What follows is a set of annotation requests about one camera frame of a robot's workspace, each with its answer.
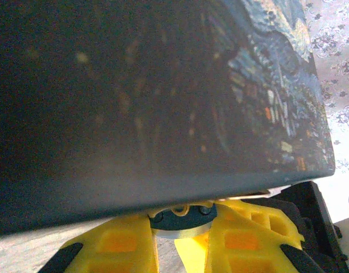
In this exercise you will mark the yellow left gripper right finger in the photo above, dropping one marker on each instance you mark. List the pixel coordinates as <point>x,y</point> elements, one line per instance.
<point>242,256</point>

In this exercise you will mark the starry night painted box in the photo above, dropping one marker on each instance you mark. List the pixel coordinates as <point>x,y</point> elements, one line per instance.
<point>134,99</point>

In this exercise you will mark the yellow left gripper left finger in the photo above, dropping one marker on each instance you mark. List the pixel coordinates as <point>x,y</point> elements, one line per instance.
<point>120,250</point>

